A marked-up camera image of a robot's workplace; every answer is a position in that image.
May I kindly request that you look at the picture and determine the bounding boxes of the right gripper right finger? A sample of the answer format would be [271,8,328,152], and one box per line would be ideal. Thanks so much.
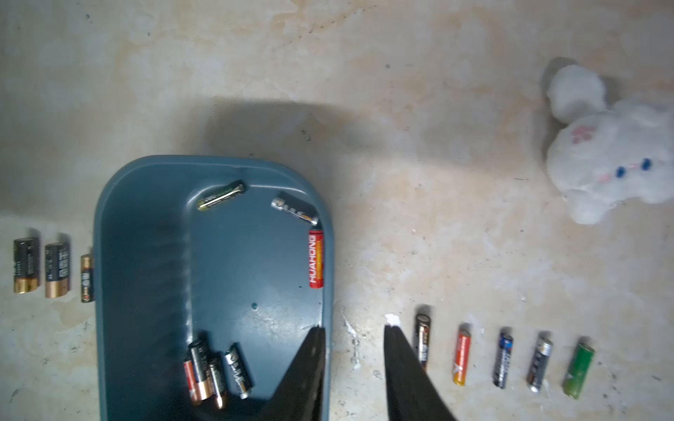
[384,325,456,421]

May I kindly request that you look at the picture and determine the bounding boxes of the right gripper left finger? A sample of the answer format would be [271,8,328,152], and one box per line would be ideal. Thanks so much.
[256,326,326,421]

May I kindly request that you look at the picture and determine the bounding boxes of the red orange AAA battery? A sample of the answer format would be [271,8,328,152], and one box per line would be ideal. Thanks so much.
[452,329,471,386]

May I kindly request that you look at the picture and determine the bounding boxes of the black gold AA battery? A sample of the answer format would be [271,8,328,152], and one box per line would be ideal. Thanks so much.
[415,313,431,370]

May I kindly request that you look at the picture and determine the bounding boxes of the dark blue battery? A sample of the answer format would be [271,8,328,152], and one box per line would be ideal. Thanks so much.
[493,333,514,389]

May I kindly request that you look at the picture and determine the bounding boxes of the black silver battery row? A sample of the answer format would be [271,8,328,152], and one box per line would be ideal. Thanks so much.
[526,336,553,393]

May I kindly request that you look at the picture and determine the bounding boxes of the red Huahong battery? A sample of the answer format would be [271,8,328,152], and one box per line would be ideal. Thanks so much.
[308,230,325,289]

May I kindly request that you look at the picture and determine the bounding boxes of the teal plastic storage box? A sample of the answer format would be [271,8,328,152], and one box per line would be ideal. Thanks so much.
[93,155,335,420]

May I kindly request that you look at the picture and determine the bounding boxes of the black gold battery row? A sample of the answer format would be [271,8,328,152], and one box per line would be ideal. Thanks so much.
[80,254,95,303]

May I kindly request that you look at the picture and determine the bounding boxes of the black battery copper end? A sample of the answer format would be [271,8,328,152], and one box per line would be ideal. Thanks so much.
[45,242,70,299]

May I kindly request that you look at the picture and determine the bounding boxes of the white plush toy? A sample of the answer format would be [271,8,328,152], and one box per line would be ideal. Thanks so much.
[545,65,673,226]

